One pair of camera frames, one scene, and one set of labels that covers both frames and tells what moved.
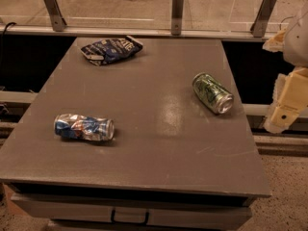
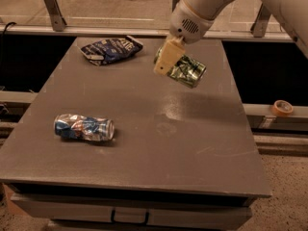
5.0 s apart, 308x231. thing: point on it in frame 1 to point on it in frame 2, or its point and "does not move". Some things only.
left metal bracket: (59, 23) does not move
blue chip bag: (108, 51) does not move
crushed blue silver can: (83, 127) does not move
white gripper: (297, 45) to (187, 26)
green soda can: (218, 97) to (188, 71)
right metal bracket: (260, 24) does not move
